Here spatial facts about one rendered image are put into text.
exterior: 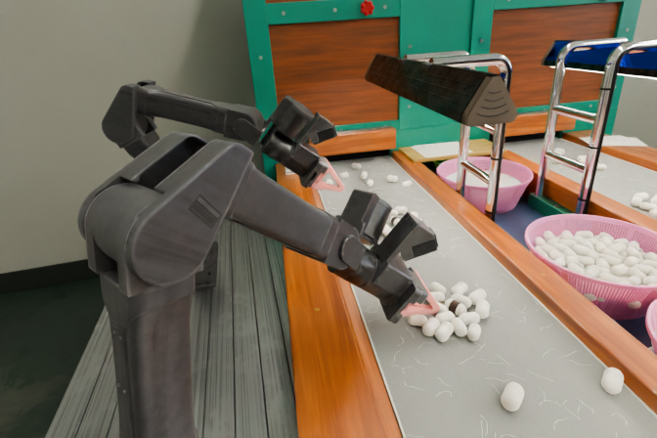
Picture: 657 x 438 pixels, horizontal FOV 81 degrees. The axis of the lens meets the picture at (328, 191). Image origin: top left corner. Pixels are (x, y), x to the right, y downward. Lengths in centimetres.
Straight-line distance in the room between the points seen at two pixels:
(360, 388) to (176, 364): 25
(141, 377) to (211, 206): 15
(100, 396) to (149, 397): 41
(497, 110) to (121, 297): 52
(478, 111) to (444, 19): 85
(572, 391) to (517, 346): 8
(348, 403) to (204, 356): 32
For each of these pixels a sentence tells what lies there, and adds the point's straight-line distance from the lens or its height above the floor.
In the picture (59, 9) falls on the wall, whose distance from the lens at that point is 218.
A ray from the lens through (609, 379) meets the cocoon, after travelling 64.
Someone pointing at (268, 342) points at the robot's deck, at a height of 67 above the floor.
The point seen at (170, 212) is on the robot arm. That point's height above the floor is 107.
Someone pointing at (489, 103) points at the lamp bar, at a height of 107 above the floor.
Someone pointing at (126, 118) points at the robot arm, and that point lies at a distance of 87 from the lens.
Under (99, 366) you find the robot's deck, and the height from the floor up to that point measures 67.
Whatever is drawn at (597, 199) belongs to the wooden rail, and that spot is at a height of 76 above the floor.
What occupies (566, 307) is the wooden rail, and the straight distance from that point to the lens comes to 72.
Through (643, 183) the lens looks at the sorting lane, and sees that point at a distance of 137.
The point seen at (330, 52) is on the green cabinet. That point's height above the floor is 112.
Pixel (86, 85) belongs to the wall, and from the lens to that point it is 218.
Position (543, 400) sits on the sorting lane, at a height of 74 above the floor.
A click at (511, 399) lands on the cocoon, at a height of 76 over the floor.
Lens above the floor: 118
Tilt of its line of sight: 23 degrees down
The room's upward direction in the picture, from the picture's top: 4 degrees counter-clockwise
